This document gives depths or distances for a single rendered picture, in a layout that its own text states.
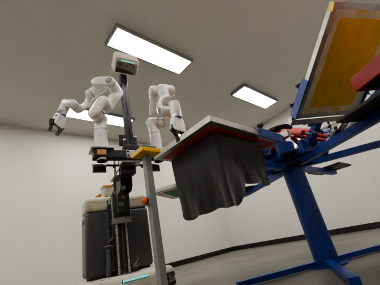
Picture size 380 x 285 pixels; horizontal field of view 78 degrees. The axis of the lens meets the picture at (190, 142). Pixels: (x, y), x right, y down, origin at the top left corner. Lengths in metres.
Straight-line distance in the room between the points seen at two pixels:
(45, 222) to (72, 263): 0.85
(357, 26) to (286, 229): 5.13
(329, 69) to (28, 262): 4.73
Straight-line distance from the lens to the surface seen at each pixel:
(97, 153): 1.77
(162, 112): 1.63
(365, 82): 1.70
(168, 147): 1.57
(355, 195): 5.82
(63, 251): 4.98
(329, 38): 1.90
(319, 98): 2.06
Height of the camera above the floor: 0.39
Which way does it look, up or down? 23 degrees up
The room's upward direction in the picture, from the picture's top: 12 degrees counter-clockwise
